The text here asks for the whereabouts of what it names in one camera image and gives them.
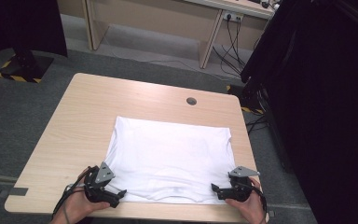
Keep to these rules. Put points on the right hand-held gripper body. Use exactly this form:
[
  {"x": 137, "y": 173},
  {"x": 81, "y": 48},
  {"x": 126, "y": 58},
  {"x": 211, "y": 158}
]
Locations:
[{"x": 240, "y": 189}]

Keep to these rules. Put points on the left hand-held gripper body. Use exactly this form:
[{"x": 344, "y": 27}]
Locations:
[{"x": 98, "y": 191}]

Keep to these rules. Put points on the white t-shirt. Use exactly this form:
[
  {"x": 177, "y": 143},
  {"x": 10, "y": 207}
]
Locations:
[{"x": 167, "y": 149}]

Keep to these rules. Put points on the person's right hand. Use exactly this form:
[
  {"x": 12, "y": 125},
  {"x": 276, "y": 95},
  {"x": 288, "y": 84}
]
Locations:
[{"x": 251, "y": 208}]

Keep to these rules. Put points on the person's left hand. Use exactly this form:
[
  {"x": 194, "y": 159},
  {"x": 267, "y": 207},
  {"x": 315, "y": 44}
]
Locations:
[{"x": 77, "y": 207}]

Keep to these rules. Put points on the grey tape strip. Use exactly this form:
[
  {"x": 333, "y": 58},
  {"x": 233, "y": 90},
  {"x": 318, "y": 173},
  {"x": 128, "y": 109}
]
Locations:
[
  {"x": 18, "y": 191},
  {"x": 271, "y": 213}
]

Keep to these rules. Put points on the black stand base striped tape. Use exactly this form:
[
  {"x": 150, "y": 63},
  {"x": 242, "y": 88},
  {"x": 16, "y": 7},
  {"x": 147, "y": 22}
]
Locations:
[
  {"x": 28, "y": 67},
  {"x": 245, "y": 96}
]

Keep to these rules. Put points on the white power socket strip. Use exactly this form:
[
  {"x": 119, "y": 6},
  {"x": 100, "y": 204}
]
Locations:
[{"x": 232, "y": 15}]

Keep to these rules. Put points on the beige wooden desk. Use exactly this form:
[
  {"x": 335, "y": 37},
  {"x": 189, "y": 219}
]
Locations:
[{"x": 155, "y": 18}]

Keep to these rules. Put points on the black adapter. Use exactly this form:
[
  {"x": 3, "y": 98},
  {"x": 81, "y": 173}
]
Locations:
[{"x": 264, "y": 4}]

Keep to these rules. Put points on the black curtain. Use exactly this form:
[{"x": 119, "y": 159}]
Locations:
[{"x": 12, "y": 25}]

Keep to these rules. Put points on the black curtain enclosure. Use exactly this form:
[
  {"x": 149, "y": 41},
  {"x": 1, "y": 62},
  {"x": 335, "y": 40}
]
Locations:
[{"x": 323, "y": 93}]

